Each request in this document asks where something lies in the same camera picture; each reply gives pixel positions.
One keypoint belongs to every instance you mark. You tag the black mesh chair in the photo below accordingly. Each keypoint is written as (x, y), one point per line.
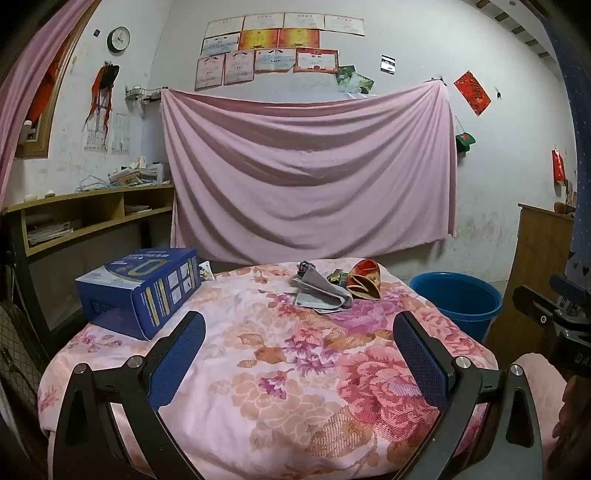
(18, 332)

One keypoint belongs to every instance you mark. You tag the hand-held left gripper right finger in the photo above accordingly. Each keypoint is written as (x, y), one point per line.
(422, 364)

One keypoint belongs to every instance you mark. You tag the pile of books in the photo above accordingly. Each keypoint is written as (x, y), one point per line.
(134, 175)

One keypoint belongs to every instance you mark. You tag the stack of papers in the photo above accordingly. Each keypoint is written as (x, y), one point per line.
(51, 233)

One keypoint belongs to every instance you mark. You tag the small printed packet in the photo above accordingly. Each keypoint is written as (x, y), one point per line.
(206, 272)

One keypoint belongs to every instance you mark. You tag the red hanging packet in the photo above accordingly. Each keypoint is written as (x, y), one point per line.
(558, 166)

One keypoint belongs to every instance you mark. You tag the printed wall paper sheet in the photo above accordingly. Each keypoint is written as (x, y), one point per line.
(95, 138)
(121, 136)

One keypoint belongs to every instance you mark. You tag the metal wall rack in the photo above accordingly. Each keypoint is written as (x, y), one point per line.
(141, 94)

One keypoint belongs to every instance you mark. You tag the pink curtain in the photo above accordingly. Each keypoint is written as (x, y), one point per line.
(27, 92)

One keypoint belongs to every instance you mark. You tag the wooden shelf desk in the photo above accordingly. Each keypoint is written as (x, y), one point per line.
(69, 198)

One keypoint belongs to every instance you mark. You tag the green hanging cap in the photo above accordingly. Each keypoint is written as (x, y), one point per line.
(464, 143)

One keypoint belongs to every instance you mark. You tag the pink floral blanket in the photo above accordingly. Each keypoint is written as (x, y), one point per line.
(277, 392)

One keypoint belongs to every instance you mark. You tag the small green wrapper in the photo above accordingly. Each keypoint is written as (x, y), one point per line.
(337, 276)

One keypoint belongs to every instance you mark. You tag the red hanging cloth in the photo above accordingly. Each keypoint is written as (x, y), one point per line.
(44, 92)

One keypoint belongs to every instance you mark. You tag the blue cardboard box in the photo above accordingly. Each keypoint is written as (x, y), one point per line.
(138, 300)

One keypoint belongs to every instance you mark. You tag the blue plastic bucket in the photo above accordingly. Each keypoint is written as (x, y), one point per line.
(461, 321)

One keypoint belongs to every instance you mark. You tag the red hanging scarf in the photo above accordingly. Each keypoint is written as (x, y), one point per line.
(104, 87)

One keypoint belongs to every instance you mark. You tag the black and white sticker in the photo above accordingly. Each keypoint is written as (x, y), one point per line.
(388, 64)

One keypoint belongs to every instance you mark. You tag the red paper poster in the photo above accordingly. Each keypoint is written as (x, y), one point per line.
(472, 92)

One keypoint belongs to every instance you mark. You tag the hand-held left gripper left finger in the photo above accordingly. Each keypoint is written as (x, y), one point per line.
(178, 360)

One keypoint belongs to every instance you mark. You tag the pink hanging sheet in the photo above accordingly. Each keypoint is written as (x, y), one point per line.
(304, 184)

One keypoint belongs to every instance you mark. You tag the person's pink clothed leg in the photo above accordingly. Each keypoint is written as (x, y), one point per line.
(538, 397)

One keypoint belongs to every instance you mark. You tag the red and gold wrapper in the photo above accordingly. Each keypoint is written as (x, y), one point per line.
(367, 277)

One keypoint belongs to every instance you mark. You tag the green flower photo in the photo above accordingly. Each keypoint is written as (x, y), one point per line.
(362, 84)
(342, 76)

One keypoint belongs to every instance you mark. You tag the wooden window frame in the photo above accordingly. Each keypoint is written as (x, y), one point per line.
(41, 147)

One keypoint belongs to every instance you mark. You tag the wooden cabinet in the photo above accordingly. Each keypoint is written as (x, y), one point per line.
(535, 258)

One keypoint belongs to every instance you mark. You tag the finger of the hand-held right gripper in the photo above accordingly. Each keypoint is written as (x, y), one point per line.
(535, 307)
(563, 286)

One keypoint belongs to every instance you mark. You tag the person's right hand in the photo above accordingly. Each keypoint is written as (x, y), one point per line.
(575, 415)

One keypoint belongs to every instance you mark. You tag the brown round ornament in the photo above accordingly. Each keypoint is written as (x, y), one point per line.
(564, 207)

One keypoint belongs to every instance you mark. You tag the round wall clock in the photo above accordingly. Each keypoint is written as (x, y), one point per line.
(118, 39)

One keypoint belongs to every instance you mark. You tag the dark blue printed curtain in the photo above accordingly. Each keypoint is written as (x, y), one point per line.
(577, 138)

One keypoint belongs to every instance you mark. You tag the group of wall certificates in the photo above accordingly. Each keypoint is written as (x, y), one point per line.
(268, 50)

